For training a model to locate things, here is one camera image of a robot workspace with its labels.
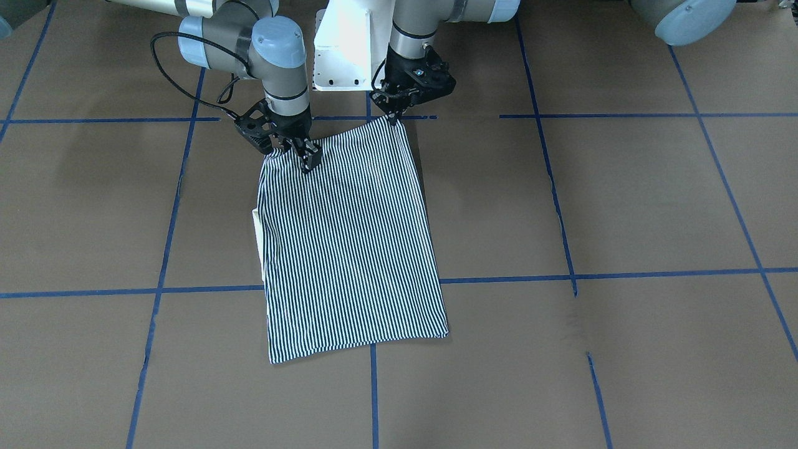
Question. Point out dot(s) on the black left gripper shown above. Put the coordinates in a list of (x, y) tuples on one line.
[(399, 67)]

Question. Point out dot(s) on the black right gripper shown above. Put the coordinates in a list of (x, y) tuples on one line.
[(292, 128)]

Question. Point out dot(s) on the navy white striped polo shirt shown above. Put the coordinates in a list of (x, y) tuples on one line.
[(345, 249)]

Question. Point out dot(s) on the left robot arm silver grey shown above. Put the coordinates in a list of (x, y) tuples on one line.
[(536, 60)]

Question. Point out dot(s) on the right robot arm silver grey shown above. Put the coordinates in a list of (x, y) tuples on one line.
[(250, 41)]

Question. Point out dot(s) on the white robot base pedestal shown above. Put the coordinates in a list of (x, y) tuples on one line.
[(350, 43)]

